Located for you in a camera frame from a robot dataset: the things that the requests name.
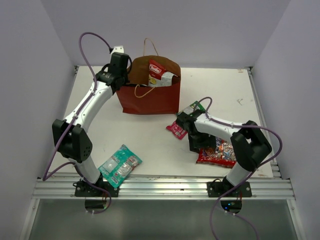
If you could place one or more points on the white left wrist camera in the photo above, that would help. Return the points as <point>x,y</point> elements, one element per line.
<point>118,49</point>

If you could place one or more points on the teal mint candy bag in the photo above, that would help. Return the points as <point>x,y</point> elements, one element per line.
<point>117,167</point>

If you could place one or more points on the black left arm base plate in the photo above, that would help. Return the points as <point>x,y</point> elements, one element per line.
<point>83,189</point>

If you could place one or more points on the red paper bag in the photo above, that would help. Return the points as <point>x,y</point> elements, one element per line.
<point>136,97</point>

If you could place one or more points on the green snack packet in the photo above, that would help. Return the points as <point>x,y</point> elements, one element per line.
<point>192,107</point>

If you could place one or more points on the red mixed candy bag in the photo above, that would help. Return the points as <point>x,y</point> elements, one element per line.
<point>223,155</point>

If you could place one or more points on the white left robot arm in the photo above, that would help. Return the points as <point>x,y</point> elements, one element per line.
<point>70,134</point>

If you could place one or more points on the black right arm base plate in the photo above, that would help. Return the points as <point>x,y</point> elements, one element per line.
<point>217,188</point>

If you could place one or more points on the aluminium frame rail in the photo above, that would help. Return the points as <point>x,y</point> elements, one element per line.
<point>63,186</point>

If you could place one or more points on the small pink candy packet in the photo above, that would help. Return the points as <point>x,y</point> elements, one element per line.
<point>177,131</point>

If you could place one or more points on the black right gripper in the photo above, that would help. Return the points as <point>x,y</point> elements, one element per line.
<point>194,145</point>

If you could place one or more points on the red white cassava chips bag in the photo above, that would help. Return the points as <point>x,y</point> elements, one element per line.
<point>158,76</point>

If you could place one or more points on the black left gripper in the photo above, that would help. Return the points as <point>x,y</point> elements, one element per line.
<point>126,76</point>

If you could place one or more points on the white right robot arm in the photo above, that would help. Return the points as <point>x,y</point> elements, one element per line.
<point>249,144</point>

